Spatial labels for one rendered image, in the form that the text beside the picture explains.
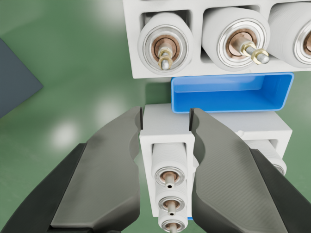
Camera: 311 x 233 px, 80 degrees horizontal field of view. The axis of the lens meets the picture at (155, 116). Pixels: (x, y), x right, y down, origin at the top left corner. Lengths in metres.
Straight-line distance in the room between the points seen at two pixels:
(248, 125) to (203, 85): 0.19
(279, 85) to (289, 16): 0.25
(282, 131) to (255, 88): 0.18
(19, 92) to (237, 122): 0.63
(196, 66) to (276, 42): 0.14
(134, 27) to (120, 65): 0.24
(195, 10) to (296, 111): 0.54
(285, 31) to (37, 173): 1.04
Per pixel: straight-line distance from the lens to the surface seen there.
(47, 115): 0.81
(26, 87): 0.70
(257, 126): 0.56
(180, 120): 0.55
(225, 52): 0.34
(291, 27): 0.38
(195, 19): 0.40
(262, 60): 0.27
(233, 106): 0.57
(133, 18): 0.40
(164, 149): 0.50
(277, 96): 0.62
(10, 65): 0.71
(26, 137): 0.93
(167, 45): 0.30
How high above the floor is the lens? 0.57
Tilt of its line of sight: 57 degrees down
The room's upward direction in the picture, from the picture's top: 175 degrees counter-clockwise
